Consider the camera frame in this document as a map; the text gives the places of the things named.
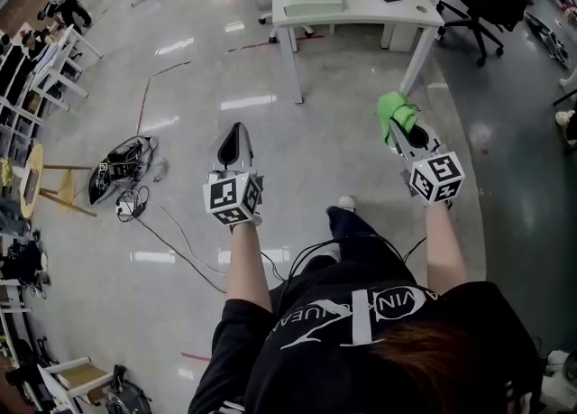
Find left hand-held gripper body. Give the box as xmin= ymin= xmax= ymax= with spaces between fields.
xmin=202 ymin=168 xmax=266 ymax=227

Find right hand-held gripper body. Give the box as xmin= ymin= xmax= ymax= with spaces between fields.
xmin=398 ymin=144 xmax=465 ymax=208

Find green cloth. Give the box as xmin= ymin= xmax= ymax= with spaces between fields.
xmin=376 ymin=91 xmax=423 ymax=154

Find person's right forearm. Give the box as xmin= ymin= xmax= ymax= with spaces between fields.
xmin=423 ymin=202 xmax=469 ymax=294

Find person's left forearm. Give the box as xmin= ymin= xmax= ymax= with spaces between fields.
xmin=224 ymin=217 xmax=274 ymax=314

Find person's black trousers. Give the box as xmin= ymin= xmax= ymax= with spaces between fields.
xmin=270 ymin=206 xmax=418 ymax=309

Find white table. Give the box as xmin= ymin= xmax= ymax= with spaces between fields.
xmin=270 ymin=0 xmax=447 ymax=106

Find round wooden stool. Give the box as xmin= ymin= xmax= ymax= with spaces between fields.
xmin=20 ymin=143 xmax=98 ymax=219

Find person's black printed t-shirt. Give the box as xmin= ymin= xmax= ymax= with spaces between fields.
xmin=187 ymin=281 xmax=542 ymax=414

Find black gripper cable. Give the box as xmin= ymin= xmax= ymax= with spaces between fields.
xmin=259 ymin=249 xmax=289 ymax=282
xmin=403 ymin=235 xmax=427 ymax=264

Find power strip with cables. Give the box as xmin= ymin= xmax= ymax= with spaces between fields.
xmin=114 ymin=186 xmax=150 ymax=224

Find black helmet device with cables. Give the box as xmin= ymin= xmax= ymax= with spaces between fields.
xmin=87 ymin=134 xmax=168 ymax=206

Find white frame stand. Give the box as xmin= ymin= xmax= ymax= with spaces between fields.
xmin=31 ymin=23 xmax=105 ymax=111

